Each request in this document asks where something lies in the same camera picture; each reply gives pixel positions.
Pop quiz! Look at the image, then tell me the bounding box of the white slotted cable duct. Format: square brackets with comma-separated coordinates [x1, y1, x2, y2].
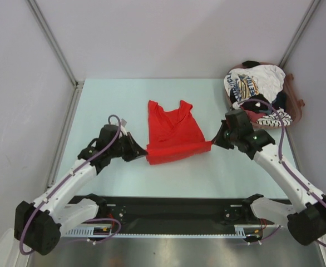
[62, 225, 264, 239]

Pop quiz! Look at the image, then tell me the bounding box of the navy white striped tank top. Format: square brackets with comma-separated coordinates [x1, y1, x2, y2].
[256, 108, 293, 127]

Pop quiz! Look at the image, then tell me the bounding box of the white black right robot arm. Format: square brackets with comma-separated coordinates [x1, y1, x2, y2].
[213, 110, 326, 246]

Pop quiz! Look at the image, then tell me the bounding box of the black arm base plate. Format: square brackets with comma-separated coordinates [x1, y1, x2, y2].
[85, 194, 275, 237]

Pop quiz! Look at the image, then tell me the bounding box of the white printed tank top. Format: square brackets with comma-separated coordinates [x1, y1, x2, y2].
[224, 65, 286, 103]

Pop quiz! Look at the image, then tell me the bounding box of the brown translucent laundry basket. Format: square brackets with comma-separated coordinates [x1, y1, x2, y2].
[225, 62, 304, 129]

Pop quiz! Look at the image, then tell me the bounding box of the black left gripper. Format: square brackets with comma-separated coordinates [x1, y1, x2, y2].
[109, 132, 147, 162]

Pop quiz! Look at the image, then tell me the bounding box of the red tank top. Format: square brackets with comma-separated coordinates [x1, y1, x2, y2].
[146, 100, 212, 165]

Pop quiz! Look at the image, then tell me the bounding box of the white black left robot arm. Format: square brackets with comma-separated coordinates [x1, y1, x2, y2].
[14, 124, 148, 255]

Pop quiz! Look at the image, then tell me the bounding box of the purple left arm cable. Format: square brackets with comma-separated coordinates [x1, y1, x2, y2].
[19, 114, 124, 255]

